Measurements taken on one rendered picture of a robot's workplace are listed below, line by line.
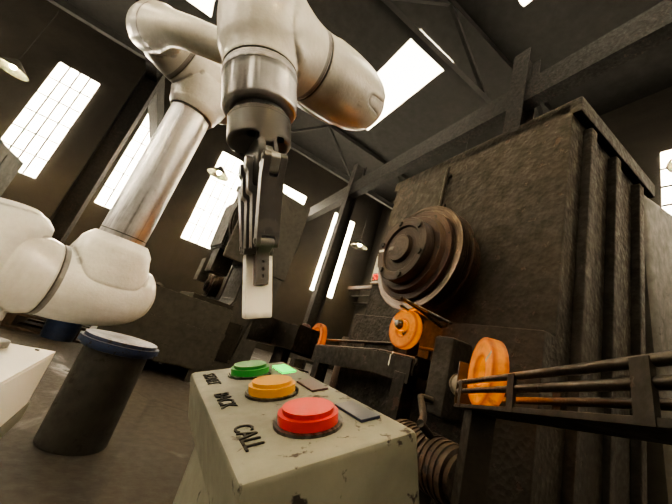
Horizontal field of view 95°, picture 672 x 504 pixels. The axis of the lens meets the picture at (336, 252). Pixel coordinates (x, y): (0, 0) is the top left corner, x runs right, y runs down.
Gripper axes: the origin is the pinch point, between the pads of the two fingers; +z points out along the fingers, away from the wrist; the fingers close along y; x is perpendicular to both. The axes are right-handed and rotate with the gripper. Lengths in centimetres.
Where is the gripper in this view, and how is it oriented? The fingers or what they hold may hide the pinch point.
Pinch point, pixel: (257, 286)
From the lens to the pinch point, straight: 35.9
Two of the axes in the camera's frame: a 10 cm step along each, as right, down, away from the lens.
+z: 0.2, 9.9, -1.4
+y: -4.9, 1.3, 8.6
